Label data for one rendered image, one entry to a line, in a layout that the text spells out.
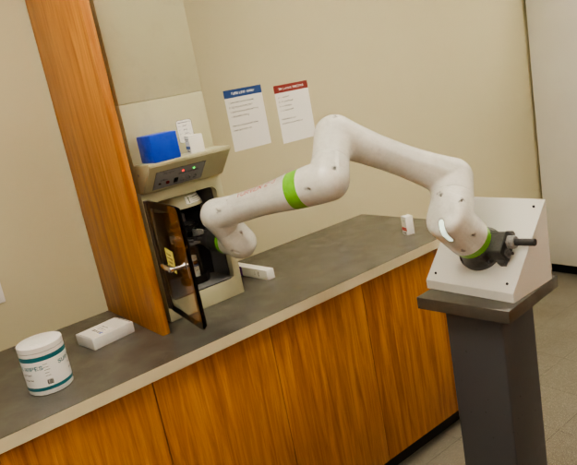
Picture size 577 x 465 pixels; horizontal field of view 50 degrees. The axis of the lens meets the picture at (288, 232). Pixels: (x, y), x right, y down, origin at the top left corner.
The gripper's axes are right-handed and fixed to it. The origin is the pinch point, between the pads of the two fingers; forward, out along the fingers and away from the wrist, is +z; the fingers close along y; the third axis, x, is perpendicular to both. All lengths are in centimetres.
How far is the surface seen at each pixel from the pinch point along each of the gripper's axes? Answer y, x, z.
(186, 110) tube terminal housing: -5.6, -45.4, -11.0
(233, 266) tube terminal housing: -10.6, 14.5, -10.5
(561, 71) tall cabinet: -293, -23, -6
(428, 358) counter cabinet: -79, 77, -40
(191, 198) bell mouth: -1.1, -14.4, -8.0
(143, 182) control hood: 19.0, -25.4, -14.6
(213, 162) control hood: -7.1, -26.0, -18.4
